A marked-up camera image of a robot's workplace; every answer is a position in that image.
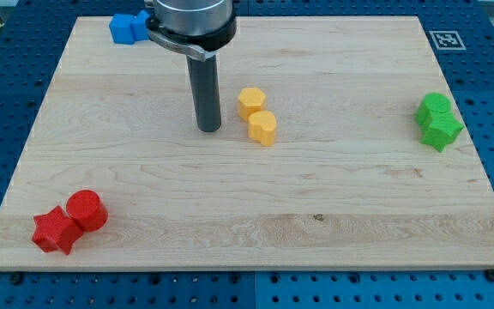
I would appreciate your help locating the white fiducial marker tag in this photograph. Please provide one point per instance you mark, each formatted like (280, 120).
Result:
(447, 40)

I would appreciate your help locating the dark grey cylindrical pointer rod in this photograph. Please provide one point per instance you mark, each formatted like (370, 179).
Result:
(205, 93)

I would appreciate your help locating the yellow heart block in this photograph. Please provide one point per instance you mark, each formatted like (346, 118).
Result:
(262, 127)

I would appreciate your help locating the yellow hexagon block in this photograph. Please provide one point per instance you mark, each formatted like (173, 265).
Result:
(251, 100)

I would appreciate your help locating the black bolt front right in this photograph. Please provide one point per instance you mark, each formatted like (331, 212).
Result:
(489, 275)

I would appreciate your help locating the blue block behind arm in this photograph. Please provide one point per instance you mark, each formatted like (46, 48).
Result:
(139, 27)

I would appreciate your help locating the red cylinder block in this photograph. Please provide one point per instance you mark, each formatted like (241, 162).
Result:
(87, 211)

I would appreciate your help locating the green cylinder block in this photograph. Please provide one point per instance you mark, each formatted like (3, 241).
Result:
(432, 102)

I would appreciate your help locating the black bolt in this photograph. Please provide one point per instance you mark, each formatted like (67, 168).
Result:
(15, 278)
(489, 275)

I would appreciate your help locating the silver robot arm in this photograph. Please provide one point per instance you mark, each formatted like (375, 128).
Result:
(197, 29)

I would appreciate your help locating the black bolt front left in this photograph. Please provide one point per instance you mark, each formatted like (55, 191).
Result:
(15, 278)

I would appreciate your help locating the blue cube block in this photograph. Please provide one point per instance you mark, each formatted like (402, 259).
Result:
(121, 29)

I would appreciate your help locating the green star block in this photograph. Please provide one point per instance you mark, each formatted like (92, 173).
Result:
(440, 129)

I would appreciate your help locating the red star block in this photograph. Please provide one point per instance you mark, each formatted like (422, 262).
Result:
(55, 231)

